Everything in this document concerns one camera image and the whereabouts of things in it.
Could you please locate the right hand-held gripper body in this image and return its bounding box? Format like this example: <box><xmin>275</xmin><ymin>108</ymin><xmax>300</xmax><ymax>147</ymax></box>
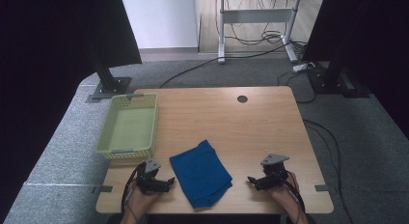
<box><xmin>259</xmin><ymin>153</ymin><xmax>290</xmax><ymax>190</ymax></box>

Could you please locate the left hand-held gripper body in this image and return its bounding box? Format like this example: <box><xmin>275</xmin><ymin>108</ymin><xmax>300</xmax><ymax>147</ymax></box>
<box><xmin>135</xmin><ymin>157</ymin><xmax>162</xmax><ymax>195</ymax></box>

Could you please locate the blue t-shirt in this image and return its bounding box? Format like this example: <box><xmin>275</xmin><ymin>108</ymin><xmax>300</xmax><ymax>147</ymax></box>
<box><xmin>169</xmin><ymin>139</ymin><xmax>233</xmax><ymax>210</ymax></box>

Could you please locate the green plastic basket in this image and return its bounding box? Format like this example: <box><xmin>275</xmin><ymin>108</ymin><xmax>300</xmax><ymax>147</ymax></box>
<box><xmin>95</xmin><ymin>93</ymin><xmax>159</xmax><ymax>160</ymax></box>

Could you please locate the person's left hand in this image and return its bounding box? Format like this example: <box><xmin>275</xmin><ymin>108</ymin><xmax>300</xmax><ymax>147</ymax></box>
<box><xmin>125</xmin><ymin>187</ymin><xmax>161</xmax><ymax>218</ymax></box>

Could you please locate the person's right hand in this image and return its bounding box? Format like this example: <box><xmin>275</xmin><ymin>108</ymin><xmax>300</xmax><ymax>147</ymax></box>
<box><xmin>267</xmin><ymin>180</ymin><xmax>302</xmax><ymax>215</ymax></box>

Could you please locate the black metal stand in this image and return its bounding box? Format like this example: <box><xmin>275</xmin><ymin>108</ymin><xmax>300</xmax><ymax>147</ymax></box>
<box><xmin>85</xmin><ymin>46</ymin><xmax>133</xmax><ymax>104</ymax></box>
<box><xmin>307</xmin><ymin>56</ymin><xmax>370</xmax><ymax>99</ymax></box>

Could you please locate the white power strip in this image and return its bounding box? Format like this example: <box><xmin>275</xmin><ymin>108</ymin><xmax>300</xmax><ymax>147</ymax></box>
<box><xmin>292</xmin><ymin>62</ymin><xmax>316</xmax><ymax>73</ymax></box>

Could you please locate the black curtain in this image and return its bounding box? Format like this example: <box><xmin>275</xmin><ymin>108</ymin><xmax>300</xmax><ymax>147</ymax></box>
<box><xmin>0</xmin><ymin>0</ymin><xmax>143</xmax><ymax>218</ymax></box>
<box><xmin>302</xmin><ymin>0</ymin><xmax>409</xmax><ymax>140</ymax></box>

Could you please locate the left hand-held gripper cable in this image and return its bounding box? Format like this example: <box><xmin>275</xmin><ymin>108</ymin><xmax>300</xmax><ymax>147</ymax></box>
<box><xmin>120</xmin><ymin>161</ymin><xmax>147</xmax><ymax>220</ymax></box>

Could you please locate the hand-held gripper cable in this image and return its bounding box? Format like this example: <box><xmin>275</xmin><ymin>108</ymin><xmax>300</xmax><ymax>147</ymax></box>
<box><xmin>282</xmin><ymin>171</ymin><xmax>307</xmax><ymax>217</ymax></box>
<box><xmin>120</xmin><ymin>161</ymin><xmax>147</xmax><ymax>220</ymax></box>

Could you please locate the right hand-held gripper cable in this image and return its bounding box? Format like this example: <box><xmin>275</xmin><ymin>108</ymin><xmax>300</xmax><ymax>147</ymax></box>
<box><xmin>282</xmin><ymin>171</ymin><xmax>307</xmax><ymax>217</ymax></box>

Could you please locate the long black floor cable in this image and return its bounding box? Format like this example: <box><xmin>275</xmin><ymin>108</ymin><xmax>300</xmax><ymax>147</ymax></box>
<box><xmin>158</xmin><ymin>40</ymin><xmax>292</xmax><ymax>89</ymax></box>

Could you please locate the tangle of black cables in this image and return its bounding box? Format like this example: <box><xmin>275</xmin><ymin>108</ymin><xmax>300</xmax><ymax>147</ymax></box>
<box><xmin>225</xmin><ymin>0</ymin><xmax>309</xmax><ymax>52</ymax></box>

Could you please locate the white desk frame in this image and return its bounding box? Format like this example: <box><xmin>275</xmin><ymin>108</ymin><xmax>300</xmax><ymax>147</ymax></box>
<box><xmin>208</xmin><ymin>0</ymin><xmax>303</xmax><ymax>65</ymax></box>

